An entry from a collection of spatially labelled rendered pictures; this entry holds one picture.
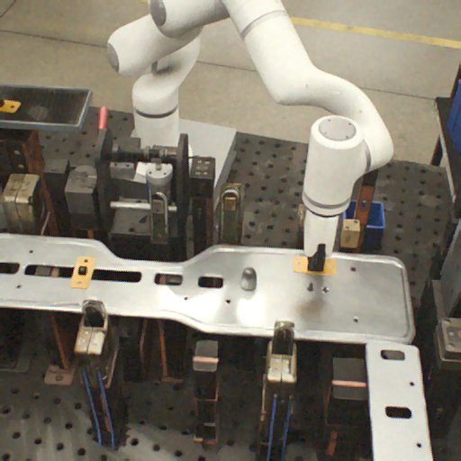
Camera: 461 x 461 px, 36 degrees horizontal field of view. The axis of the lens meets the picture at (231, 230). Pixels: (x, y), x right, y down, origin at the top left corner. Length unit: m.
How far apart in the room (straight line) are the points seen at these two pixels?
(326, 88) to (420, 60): 2.84
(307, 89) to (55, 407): 0.91
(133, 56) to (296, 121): 1.86
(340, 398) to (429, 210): 0.90
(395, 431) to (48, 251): 0.78
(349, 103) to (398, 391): 0.52
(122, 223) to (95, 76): 2.23
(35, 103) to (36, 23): 2.65
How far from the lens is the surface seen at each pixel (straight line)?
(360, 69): 3.89
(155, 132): 1.91
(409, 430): 1.31
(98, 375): 1.37
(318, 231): 1.25
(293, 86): 1.20
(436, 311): 1.47
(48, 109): 1.64
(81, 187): 1.55
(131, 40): 1.71
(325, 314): 1.42
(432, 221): 2.08
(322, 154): 1.15
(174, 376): 1.66
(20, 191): 1.57
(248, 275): 1.41
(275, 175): 2.13
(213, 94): 3.63
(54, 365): 1.70
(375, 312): 1.44
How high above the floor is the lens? 2.12
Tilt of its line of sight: 47 degrees down
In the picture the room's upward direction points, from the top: 2 degrees clockwise
